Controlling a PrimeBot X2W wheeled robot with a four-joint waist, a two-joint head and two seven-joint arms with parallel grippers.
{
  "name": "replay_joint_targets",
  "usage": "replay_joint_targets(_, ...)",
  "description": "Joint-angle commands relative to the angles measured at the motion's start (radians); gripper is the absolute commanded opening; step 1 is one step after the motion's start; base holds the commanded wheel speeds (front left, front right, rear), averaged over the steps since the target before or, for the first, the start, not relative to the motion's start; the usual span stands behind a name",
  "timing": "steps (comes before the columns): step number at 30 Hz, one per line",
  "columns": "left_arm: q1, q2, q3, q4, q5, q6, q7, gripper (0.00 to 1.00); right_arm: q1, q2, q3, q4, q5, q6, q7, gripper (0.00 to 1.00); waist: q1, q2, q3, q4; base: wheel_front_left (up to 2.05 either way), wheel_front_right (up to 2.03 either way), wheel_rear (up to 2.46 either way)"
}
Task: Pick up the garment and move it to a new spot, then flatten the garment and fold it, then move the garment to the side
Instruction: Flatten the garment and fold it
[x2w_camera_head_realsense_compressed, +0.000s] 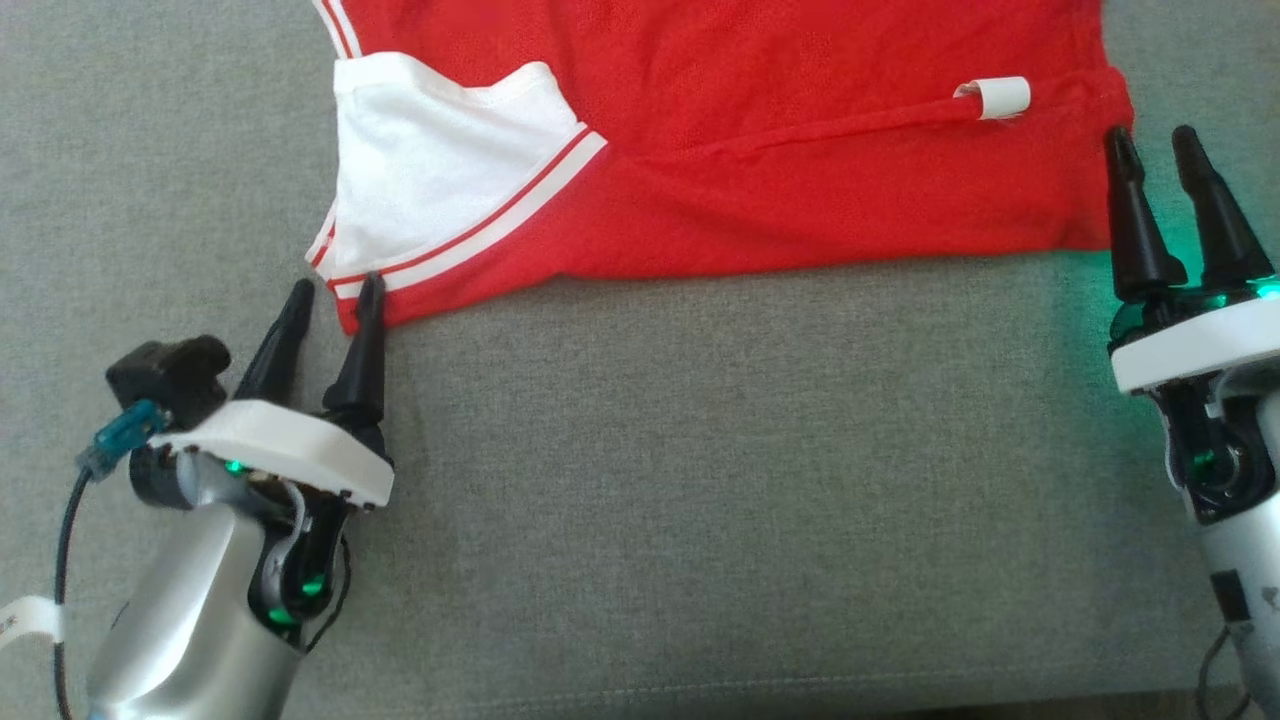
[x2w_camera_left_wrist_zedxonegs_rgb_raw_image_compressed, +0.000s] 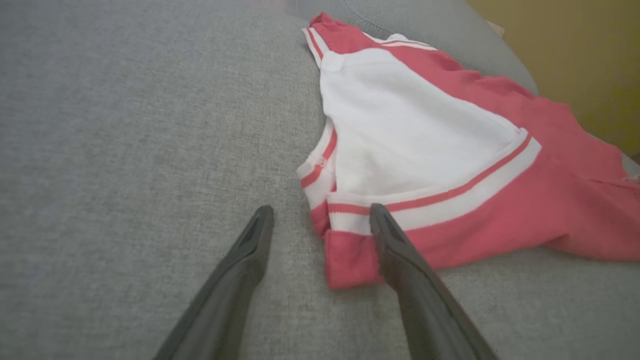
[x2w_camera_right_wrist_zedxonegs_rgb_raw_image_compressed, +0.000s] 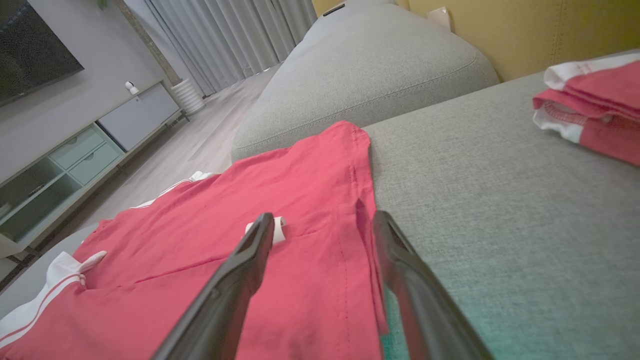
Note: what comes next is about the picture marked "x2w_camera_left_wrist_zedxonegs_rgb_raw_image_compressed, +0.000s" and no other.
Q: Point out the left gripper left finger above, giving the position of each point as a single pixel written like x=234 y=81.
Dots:
x=225 y=300

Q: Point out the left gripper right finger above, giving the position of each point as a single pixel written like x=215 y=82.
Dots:
x=425 y=310

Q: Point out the red and white garment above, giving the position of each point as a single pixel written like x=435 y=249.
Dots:
x=400 y=125

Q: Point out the large grey sofa seat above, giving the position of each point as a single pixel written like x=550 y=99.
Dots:
x=125 y=150

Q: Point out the large yellow sofa back cushion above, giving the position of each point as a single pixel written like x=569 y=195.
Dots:
x=575 y=50

